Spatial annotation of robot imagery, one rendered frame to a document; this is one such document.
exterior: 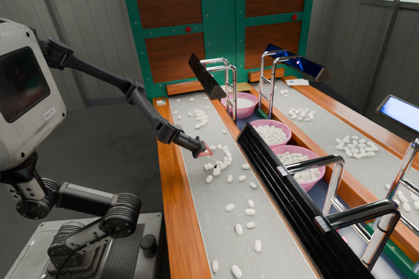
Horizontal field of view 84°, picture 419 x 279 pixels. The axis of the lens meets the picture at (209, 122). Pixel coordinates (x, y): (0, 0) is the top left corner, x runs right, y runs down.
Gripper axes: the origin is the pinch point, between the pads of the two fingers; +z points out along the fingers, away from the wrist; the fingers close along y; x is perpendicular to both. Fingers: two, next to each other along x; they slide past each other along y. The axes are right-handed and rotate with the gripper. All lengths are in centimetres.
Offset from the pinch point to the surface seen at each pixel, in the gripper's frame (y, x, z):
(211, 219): -28.5, 11.1, -0.1
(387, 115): -28, -58, 30
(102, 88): 270, 108, -42
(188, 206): -21.9, 14.4, -7.3
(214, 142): 19.3, 1.6, 10.1
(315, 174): -18.9, -22.4, 38.6
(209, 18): 89, -52, -13
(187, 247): -38.4, 16.2, -9.5
